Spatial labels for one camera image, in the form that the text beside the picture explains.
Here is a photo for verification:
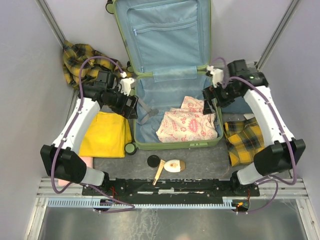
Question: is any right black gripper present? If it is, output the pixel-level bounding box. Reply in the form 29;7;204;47
201;80;241;115

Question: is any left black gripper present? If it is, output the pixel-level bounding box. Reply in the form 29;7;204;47
104;86;139;120

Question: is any cream pink-print cloth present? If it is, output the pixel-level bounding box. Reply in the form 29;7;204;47
156;96;218;143

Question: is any blue-grey garment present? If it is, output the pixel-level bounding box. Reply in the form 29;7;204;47
221;97;253;114

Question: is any yellow garment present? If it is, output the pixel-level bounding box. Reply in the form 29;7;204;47
79;111;132;158

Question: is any yellow plaid shirt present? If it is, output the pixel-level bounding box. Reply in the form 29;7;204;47
224;117;265;167
62;40;134;89

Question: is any pink fluffy cloth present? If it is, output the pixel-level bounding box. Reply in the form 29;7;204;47
58;156;94;187

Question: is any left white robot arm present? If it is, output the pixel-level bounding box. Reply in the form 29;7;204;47
40;71;138;195

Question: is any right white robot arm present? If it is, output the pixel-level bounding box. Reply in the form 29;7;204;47
202;59;306;196

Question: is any white paper tag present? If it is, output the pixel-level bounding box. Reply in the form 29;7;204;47
243;113;255;120

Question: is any black round compact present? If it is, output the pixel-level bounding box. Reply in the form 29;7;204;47
147;155;161;169

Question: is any gold cosmetic tube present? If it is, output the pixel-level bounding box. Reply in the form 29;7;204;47
152;159;166;186

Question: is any white sunscreen bottle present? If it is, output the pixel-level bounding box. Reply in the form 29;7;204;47
164;159;186;173

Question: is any green suitcase blue lining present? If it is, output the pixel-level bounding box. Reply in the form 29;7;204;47
105;0;223;154

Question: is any crumpled yellow plaid shirt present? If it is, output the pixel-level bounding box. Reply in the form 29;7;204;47
62;40;134;89

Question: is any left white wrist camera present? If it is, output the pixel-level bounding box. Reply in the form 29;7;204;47
119;71;137;96

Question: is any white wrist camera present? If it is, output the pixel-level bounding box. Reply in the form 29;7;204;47
119;71;137;96
206;65;224;88

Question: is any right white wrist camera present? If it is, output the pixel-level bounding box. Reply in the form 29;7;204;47
206;65;224;88

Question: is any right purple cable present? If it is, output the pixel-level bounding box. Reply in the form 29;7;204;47
211;56;298;215

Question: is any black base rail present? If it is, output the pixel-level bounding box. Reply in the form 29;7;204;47
98;178;260;205

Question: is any right aluminium corner post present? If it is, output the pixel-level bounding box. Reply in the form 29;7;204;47
255;0;301;71

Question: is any aluminium corner post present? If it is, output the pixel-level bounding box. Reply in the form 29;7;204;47
35;0;66;46
255;0;301;71

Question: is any left aluminium corner post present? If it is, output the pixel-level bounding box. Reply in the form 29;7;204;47
35;0;66;46

